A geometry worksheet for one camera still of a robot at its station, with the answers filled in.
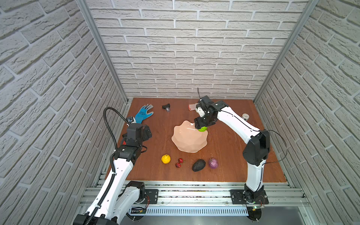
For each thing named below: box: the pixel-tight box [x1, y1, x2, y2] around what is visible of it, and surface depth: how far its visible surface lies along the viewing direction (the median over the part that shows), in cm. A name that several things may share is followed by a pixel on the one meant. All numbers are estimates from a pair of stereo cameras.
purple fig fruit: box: [209, 158, 219, 170], surface depth 83 cm
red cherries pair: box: [175, 157, 186, 168], surface depth 86 cm
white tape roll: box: [241, 113, 250, 121], surface depth 109 cm
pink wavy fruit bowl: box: [171, 120, 209, 154], surface depth 96 cm
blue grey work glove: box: [135, 104, 154, 124], surface depth 112 cm
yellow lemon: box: [161, 153, 172, 165], surface depth 85 cm
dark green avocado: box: [192, 158, 206, 173], surface depth 83 cm
